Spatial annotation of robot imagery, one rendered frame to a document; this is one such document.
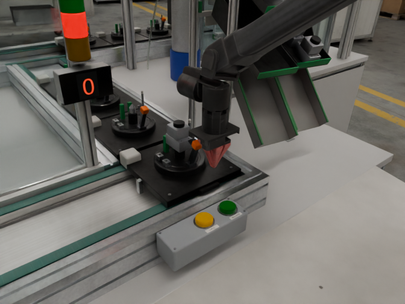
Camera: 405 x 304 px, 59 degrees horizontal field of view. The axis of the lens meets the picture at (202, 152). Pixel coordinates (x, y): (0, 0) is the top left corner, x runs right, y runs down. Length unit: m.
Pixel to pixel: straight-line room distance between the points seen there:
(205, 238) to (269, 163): 0.50
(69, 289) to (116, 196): 0.30
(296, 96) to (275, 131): 0.17
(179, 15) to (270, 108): 0.84
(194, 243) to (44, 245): 0.33
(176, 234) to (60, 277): 0.24
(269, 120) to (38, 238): 0.69
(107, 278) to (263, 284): 0.33
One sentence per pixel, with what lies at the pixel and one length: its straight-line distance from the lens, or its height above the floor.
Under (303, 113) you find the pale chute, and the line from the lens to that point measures 1.19.
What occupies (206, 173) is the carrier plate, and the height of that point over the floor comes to 0.97.
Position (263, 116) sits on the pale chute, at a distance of 1.08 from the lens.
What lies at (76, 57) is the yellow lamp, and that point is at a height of 1.27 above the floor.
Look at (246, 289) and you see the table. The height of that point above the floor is 0.86.
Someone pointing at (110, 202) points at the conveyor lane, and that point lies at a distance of 0.95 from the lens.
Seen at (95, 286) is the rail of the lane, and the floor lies 0.89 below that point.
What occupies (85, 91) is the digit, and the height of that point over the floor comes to 1.19.
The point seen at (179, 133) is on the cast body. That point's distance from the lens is 0.91.
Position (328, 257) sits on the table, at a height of 0.86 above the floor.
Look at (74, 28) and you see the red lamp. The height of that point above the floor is 1.33.
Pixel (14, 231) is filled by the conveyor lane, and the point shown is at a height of 0.92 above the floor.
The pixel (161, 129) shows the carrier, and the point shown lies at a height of 0.97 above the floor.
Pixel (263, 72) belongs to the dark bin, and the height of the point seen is 1.21.
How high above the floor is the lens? 1.50
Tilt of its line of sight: 31 degrees down
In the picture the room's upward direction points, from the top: 2 degrees clockwise
